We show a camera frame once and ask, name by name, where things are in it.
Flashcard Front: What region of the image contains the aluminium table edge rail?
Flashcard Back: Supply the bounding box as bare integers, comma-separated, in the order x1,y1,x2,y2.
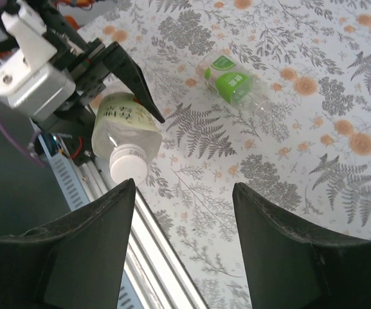
30,128,212,309

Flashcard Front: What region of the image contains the floral patterned table mat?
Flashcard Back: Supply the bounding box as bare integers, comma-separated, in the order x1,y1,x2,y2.
59,0,371,309

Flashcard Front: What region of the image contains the yellow label plastic bottle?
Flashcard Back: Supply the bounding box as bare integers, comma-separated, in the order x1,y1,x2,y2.
91,91,163,168

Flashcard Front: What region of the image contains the white slotted cable duct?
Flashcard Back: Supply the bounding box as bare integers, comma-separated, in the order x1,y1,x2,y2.
39,133,134,309

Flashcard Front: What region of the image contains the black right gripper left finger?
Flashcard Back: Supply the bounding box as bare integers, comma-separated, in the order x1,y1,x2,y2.
0,178,137,309

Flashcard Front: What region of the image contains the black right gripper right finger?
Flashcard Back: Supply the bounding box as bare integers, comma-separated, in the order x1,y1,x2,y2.
232,182,371,309

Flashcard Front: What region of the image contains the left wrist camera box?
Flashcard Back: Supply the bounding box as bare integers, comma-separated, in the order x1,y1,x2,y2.
0,0,77,122

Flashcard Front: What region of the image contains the green label plastic bottle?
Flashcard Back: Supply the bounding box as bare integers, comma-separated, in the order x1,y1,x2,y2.
195,51,271,118

